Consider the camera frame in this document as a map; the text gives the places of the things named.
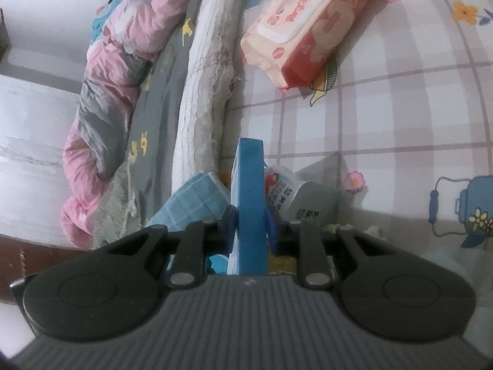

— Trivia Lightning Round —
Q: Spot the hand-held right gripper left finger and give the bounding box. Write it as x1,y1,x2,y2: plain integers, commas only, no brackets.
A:
88,205,238,288

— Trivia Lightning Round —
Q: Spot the pink floral quilt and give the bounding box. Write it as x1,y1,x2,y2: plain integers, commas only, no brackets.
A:
62,0,201,249

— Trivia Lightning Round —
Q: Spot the blue tissue packet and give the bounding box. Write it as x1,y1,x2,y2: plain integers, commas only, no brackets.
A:
226,138,271,277

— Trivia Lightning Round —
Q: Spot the grey flower print bedsheet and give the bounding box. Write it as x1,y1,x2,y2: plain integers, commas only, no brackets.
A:
92,4,206,248

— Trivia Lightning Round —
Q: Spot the light blue folded cloth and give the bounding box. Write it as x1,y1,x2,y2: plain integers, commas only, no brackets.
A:
144,171,232,236

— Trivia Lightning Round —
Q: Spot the dark furniture edge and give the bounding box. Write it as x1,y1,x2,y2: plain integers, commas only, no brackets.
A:
0,8,10,62

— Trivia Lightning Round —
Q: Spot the gold packet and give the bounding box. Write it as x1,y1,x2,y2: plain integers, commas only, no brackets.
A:
268,254,299,277

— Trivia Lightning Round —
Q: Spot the red wet wipes pack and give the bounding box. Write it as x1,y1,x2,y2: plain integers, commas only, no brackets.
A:
241,0,383,92

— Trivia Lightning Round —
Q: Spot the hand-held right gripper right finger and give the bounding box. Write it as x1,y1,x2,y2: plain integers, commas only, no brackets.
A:
263,211,390,290

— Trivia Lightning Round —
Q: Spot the brown wooden bed frame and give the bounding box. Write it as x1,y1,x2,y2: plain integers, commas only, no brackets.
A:
0,234,97,302

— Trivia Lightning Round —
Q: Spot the green white crochet piece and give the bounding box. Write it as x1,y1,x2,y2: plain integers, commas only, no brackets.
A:
322,223,386,240

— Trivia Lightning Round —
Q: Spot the checked cartoon print bedsheet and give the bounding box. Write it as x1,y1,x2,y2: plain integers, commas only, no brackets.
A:
219,0,493,274

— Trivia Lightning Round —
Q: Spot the white fringed blanket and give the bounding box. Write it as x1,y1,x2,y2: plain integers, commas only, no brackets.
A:
171,0,267,194

